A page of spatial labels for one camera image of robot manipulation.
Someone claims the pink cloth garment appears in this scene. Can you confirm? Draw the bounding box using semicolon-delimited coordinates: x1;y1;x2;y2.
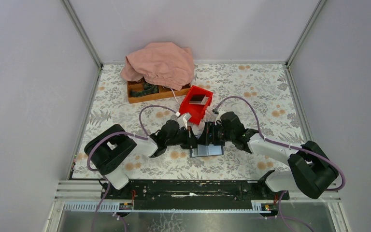
120;42;195;90

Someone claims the red plastic bin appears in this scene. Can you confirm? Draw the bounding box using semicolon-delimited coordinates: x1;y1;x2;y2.
179;86;214;125

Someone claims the navy blue card holder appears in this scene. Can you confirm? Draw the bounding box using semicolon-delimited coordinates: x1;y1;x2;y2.
190;145;224;158

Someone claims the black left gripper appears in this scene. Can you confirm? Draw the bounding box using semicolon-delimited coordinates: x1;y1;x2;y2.
165;126;204;150

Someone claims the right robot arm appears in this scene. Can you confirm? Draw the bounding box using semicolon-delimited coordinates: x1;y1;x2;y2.
198;112;339;199

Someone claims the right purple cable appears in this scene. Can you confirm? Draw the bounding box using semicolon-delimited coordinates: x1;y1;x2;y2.
213;96;347;232

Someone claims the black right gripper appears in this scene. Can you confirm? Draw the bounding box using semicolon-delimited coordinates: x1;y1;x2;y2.
196;121;234;145

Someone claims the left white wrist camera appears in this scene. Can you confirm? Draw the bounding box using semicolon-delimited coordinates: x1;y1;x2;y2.
175;112;192;129

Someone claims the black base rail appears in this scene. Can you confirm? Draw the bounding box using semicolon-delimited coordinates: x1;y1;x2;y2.
100;179;289;210

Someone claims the wooden tray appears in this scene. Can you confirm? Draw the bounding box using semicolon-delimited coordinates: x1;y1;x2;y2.
127;79;191;103

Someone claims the black card stack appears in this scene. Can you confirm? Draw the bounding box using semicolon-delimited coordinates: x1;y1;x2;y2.
189;94;209;105

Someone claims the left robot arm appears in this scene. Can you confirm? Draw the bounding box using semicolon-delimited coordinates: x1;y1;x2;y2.
84;120;198;199

